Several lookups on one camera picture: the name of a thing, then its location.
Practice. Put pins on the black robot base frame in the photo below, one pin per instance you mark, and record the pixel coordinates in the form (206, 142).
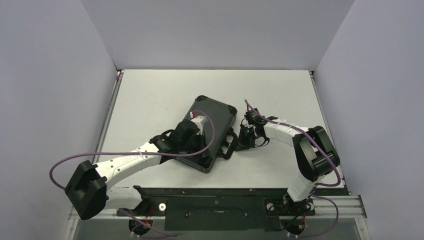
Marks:
(226, 209)

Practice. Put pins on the black poker set case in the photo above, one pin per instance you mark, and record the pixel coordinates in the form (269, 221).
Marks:
(218, 132)

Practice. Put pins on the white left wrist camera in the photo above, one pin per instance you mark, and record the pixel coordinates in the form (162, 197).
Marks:
(199, 121)

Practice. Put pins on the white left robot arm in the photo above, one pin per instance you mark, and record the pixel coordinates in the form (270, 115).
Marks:
(92, 187)

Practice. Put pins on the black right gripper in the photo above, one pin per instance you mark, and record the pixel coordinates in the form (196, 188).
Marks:
(244, 137)

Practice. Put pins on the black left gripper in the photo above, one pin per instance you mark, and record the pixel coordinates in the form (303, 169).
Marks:
(201, 139)

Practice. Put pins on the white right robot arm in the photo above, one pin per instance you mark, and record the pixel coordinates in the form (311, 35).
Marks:
(315, 154)

